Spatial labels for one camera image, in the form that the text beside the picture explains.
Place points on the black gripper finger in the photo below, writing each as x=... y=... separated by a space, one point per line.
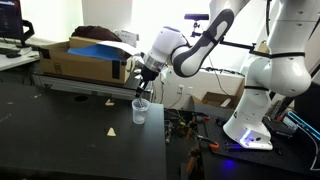
x=138 y=91
x=144 y=90

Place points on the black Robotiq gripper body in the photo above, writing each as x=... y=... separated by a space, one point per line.
x=149 y=74

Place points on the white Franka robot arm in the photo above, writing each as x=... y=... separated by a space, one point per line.
x=286 y=73

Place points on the clear plastic cup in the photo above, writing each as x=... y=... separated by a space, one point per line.
x=140 y=116

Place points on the small tan tape scrap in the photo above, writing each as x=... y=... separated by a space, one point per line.
x=109 y=103

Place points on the white paper sheet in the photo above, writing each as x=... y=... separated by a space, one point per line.
x=118 y=46

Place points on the white printed box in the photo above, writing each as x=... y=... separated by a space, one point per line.
x=128 y=36

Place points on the tan triangular tape scrap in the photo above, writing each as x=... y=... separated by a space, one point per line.
x=111 y=133

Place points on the black shelf platform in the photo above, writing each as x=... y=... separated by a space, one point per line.
x=83 y=88

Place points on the black table grommet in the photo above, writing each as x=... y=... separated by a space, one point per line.
x=80 y=98

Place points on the large taped cardboard box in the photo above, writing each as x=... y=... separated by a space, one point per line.
x=83 y=68

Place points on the orange black clamp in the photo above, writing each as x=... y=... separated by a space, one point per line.
x=192 y=126
x=191 y=160
x=208 y=143

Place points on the blue sheet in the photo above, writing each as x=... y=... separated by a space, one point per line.
x=93 y=51

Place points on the dark brown cloth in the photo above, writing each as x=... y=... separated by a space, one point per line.
x=95 y=32

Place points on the open cardboard box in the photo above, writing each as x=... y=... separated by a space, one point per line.
x=216 y=99

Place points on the tiny tan tape scrap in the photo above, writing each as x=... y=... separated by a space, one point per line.
x=37 y=96

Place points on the tan box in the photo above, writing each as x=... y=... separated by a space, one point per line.
x=265 y=46

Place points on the white office desk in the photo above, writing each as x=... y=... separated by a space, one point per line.
x=16 y=61

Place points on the black computer mouse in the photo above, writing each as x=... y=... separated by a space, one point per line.
x=13 y=55

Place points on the black keyboard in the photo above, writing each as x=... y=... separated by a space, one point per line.
x=13 y=50

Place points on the black monitor with stand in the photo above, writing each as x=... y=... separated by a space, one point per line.
x=10 y=20

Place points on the black computer tower blue light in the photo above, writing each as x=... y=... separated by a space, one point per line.
x=308 y=100

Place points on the white wall outlet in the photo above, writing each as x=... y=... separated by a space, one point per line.
x=189 y=90
x=180 y=89

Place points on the black stereo camera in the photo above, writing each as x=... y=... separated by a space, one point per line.
x=196 y=17

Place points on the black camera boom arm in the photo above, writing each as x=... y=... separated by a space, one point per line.
x=240 y=46

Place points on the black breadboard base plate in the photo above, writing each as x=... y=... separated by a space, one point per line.
x=266 y=160

